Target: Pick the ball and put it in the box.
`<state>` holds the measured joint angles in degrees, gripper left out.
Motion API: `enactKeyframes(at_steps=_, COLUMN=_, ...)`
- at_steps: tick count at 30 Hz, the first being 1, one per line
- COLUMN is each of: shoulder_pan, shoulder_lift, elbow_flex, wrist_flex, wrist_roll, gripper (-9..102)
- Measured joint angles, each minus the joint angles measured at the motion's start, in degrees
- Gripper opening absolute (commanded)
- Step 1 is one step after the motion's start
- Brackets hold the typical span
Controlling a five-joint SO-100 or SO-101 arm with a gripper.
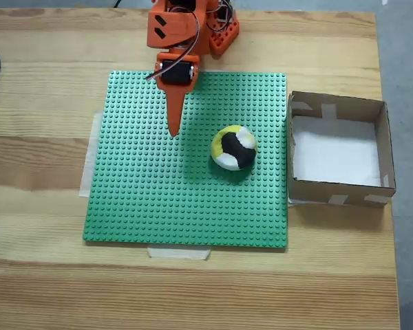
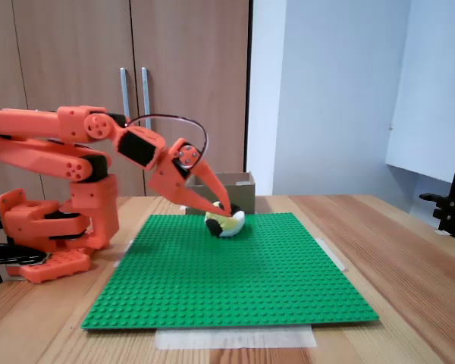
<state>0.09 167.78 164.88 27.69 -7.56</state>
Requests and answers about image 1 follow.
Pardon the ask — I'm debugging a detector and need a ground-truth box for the yellow black white ball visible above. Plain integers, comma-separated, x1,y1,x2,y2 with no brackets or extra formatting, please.
210,124,259,172

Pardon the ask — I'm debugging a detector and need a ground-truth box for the brown cardboard box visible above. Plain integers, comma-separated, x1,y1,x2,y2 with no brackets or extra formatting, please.
287,90,397,208

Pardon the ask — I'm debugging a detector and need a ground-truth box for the green studded baseplate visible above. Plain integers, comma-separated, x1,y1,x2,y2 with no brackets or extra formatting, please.
82,70,289,249

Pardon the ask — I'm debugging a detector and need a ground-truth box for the long masking tape strip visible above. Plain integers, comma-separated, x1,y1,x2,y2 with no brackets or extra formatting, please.
78,111,104,199

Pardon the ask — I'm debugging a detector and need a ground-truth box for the short masking tape strip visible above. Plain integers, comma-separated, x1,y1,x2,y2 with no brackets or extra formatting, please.
147,246,213,261

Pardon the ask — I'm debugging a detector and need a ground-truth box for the white paper sheet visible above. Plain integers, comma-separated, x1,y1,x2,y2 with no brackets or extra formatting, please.
290,115,382,188

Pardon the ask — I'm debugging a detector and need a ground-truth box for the thin servo cable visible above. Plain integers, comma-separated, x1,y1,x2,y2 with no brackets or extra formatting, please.
145,5,201,81

